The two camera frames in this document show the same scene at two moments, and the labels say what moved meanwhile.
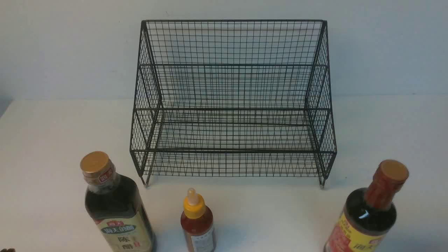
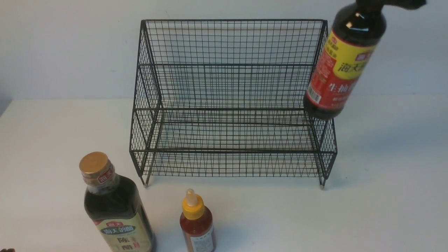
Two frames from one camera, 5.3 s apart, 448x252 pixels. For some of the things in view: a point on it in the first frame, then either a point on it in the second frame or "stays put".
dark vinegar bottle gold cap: x=113 y=201 stays put
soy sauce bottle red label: x=368 y=214 -> x=356 y=31
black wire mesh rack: x=233 y=98 stays put
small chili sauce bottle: x=197 y=222 stays put
